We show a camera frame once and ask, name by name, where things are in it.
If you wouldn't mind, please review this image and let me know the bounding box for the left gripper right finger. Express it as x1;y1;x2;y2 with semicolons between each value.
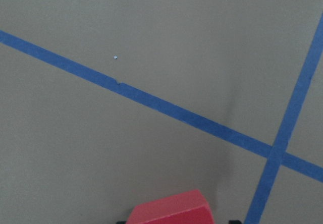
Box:
228;220;242;224

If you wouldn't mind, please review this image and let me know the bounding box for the red block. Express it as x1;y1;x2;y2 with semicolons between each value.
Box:
126;189;214;224

